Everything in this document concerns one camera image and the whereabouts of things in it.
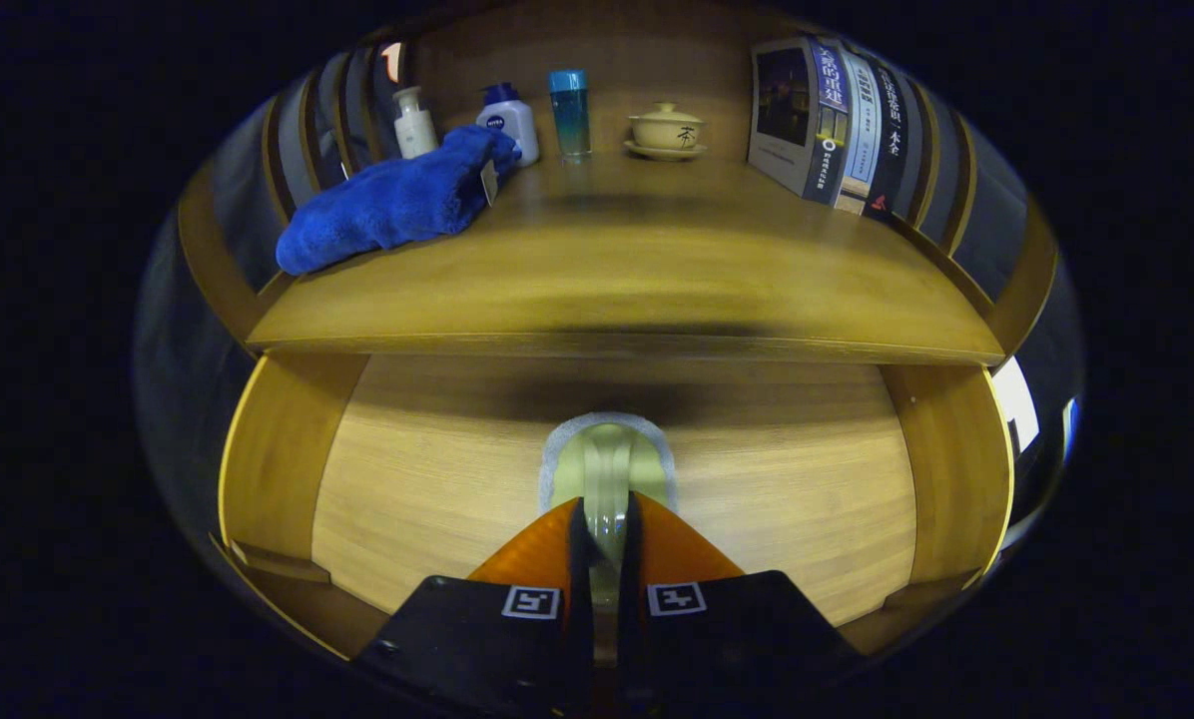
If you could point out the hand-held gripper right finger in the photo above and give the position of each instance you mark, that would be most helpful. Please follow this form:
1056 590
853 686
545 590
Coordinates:
629 639

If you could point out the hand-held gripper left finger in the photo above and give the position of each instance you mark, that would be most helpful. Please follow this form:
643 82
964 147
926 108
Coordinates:
581 619

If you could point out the pale green scrub brush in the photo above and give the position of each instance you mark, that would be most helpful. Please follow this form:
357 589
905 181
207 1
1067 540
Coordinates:
607 459

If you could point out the wooden drawer with black knob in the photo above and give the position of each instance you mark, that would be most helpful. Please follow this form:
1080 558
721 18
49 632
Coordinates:
777 479

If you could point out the wooden countertop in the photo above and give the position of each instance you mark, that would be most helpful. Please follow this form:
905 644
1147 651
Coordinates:
637 270

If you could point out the blue towel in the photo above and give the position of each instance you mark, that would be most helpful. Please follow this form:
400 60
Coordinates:
387 205

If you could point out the black backdrop cloth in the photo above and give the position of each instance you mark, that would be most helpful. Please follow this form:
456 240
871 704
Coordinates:
173 379

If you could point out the beige lidded teacup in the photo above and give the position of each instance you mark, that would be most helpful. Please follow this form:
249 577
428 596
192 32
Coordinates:
667 132

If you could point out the white bottle with blue cap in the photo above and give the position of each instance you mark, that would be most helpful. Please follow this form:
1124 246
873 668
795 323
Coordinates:
513 125

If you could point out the teal bottle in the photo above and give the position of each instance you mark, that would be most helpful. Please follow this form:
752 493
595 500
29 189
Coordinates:
569 120

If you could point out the white pump bottle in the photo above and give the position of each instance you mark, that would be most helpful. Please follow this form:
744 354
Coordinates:
415 130

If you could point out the book with pale spine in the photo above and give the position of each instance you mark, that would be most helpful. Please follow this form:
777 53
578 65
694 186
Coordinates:
862 130

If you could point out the book with black spine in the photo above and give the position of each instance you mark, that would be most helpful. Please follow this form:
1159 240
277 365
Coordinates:
892 140

